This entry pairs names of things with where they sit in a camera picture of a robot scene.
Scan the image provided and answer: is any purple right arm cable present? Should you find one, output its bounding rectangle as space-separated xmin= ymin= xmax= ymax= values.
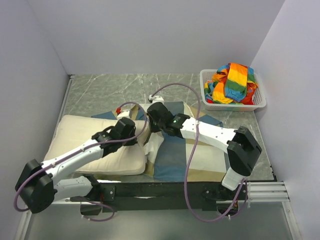
xmin=151 ymin=83 xmax=248 ymax=223

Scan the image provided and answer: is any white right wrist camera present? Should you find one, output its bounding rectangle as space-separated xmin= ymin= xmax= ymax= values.
xmin=148 ymin=94 xmax=165 ymax=104

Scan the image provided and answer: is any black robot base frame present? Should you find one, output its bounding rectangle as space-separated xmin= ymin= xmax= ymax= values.
xmin=80 ymin=182 xmax=248 ymax=216

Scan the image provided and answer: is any rainbow striped cloth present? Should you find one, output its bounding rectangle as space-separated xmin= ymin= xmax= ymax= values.
xmin=203 ymin=62 xmax=259 ymax=105

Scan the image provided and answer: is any aluminium rail frame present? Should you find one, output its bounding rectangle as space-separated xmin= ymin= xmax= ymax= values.
xmin=248 ymin=181 xmax=290 ymax=203

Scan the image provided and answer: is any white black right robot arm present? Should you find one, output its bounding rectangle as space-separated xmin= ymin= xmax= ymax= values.
xmin=147 ymin=102 xmax=262 ymax=200

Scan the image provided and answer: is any white plastic basket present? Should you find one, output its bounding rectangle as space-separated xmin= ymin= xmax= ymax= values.
xmin=199 ymin=68 xmax=267 ymax=111

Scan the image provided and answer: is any cream white pillow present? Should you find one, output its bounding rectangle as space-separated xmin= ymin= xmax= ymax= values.
xmin=44 ymin=114 xmax=148 ymax=177

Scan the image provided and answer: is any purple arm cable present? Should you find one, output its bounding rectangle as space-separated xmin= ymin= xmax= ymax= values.
xmin=13 ymin=101 xmax=148 ymax=223
xmin=151 ymin=83 xmax=248 ymax=223

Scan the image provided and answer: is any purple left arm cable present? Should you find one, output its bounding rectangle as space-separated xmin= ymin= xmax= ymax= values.
xmin=13 ymin=101 xmax=148 ymax=223

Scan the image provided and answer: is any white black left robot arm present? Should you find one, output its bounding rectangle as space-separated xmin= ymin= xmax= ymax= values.
xmin=15 ymin=117 xmax=136 ymax=214

